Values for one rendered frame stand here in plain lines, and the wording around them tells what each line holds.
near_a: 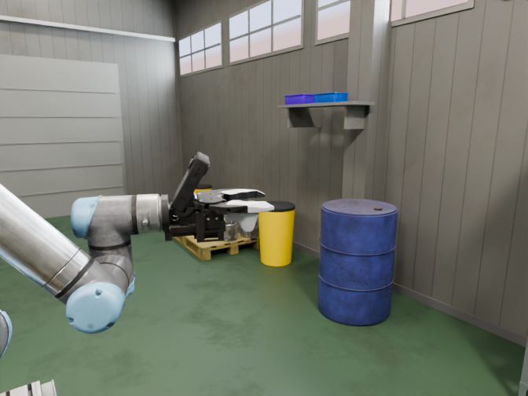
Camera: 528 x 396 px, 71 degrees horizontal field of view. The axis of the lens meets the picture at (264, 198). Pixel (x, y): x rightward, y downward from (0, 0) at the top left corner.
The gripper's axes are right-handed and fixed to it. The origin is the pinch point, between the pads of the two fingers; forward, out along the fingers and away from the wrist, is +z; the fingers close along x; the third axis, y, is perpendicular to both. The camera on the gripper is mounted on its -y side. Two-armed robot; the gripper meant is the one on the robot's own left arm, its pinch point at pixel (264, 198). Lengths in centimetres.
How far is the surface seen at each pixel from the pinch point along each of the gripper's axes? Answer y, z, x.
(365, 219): 88, 131, -180
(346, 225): 95, 118, -186
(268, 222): 148, 88, -321
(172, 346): 184, -25, -176
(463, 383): 171, 166, -88
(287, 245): 177, 112, -315
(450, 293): 163, 222, -171
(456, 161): 46, 219, -195
